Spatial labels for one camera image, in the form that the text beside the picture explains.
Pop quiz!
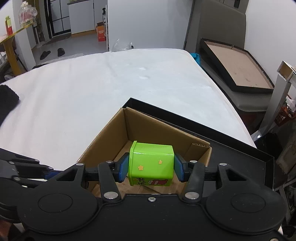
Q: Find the green toy house box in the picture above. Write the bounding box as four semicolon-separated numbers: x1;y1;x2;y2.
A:
127;141;175;186

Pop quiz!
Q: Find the black framed cork board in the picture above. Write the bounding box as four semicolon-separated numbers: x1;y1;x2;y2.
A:
200;38;274;94

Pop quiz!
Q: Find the brown cardboard box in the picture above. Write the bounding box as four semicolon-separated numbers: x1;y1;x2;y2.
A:
79;108;212;201

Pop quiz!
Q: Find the black shallow tray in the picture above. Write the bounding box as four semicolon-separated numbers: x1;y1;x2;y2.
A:
122;98;274;189

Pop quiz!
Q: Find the glass top metal desk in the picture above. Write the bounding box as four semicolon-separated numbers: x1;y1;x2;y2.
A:
259;61;295;136

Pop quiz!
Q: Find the red wicker basket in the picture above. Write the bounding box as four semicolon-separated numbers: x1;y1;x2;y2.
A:
274;102;295;126

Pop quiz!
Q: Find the orange cardboard box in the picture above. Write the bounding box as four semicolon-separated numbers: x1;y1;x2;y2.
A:
96;22;106;42

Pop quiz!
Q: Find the black slipper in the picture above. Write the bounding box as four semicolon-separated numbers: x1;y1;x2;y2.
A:
40;50;51;60
57;48;65;57

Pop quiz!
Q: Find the grey chair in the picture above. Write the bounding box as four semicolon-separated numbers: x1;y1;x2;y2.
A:
184;1;274;112

